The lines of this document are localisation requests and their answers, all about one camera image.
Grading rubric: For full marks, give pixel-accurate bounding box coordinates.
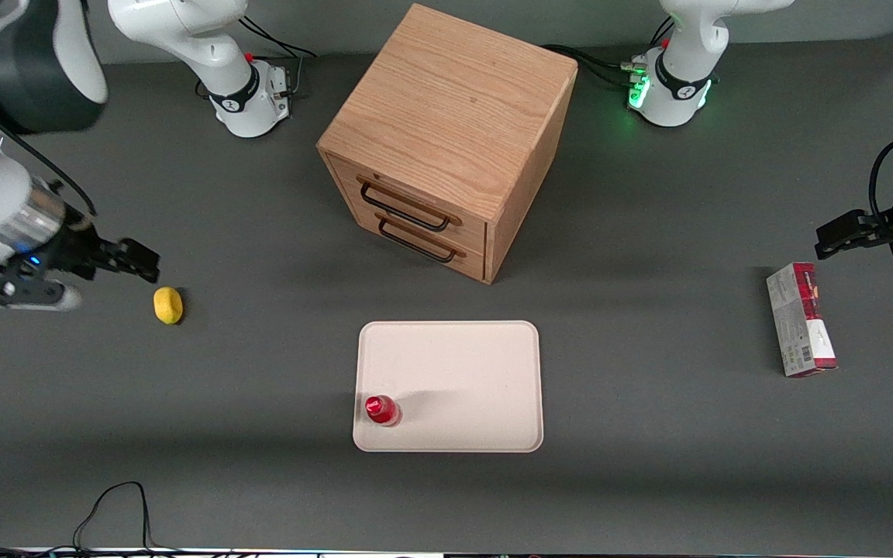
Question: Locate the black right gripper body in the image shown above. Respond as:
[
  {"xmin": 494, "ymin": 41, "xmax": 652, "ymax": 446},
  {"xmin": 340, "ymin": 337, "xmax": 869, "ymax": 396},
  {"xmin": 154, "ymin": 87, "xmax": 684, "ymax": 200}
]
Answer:
[{"xmin": 37, "ymin": 204, "xmax": 123, "ymax": 281}]

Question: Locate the red coke bottle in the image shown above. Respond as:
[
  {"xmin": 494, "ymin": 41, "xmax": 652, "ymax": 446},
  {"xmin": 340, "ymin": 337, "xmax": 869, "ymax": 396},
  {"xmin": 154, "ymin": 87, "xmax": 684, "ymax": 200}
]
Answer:
[{"xmin": 364, "ymin": 394, "xmax": 404, "ymax": 429}]

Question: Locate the beige rectangular tray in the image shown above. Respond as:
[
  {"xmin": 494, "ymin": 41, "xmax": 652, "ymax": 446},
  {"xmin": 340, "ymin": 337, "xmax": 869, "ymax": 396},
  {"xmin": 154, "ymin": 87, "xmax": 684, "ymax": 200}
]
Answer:
[{"xmin": 352, "ymin": 320, "xmax": 545, "ymax": 453}]

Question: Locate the yellow lemon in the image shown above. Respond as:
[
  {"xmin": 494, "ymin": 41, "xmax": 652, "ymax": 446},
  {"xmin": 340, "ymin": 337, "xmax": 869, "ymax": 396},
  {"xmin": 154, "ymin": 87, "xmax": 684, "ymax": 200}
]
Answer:
[{"xmin": 153, "ymin": 286, "xmax": 184, "ymax": 326}]

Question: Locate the grey and red carton box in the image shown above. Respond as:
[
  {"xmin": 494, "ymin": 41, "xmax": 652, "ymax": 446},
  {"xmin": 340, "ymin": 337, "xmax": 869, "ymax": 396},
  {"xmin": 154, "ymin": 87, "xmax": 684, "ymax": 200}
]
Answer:
[{"xmin": 765, "ymin": 262, "xmax": 840, "ymax": 379}]

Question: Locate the wooden two-drawer cabinet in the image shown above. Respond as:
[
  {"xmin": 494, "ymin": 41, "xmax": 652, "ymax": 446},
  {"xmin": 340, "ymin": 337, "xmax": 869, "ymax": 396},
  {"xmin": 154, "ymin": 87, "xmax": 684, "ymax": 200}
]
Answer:
[{"xmin": 316, "ymin": 3, "xmax": 579, "ymax": 286}]

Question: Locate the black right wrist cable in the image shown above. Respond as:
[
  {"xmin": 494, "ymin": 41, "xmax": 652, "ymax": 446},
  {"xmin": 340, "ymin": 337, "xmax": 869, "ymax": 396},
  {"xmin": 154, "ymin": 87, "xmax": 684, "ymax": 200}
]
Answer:
[{"xmin": 20, "ymin": 138, "xmax": 98, "ymax": 218}]

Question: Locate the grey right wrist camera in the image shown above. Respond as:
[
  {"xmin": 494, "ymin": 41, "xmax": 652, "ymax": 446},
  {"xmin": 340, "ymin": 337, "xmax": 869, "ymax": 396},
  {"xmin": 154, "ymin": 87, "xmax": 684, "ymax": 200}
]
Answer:
[{"xmin": 0, "ymin": 273, "xmax": 83, "ymax": 312}]

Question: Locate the black cable on table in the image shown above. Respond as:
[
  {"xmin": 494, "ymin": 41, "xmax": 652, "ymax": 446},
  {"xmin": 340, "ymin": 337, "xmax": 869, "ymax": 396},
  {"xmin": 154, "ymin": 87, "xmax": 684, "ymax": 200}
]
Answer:
[{"xmin": 71, "ymin": 480, "xmax": 184, "ymax": 557}]

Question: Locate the black right arm base cable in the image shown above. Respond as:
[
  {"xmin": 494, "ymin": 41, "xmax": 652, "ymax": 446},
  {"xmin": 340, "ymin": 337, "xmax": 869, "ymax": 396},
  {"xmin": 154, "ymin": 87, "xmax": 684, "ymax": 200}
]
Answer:
[{"xmin": 239, "ymin": 17, "xmax": 320, "ymax": 98}]

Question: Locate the black arm base cable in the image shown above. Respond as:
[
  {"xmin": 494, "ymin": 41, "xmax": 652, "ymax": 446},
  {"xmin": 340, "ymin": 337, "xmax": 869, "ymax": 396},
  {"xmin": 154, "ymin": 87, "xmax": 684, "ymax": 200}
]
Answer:
[
  {"xmin": 239, "ymin": 17, "xmax": 320, "ymax": 98},
  {"xmin": 542, "ymin": 43, "xmax": 643, "ymax": 88}
]

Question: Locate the black wire drawer handle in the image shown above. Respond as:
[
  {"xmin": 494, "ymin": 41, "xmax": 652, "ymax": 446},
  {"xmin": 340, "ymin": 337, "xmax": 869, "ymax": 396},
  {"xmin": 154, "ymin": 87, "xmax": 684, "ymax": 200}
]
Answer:
[
  {"xmin": 378, "ymin": 216, "xmax": 457, "ymax": 264},
  {"xmin": 359, "ymin": 180, "xmax": 452, "ymax": 233}
]

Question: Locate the black left arm base cable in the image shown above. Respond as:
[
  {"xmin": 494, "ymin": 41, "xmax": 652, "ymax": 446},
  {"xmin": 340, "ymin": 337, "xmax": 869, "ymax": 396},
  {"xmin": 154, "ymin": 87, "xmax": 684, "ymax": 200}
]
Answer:
[{"xmin": 542, "ymin": 43, "xmax": 643, "ymax": 88}]

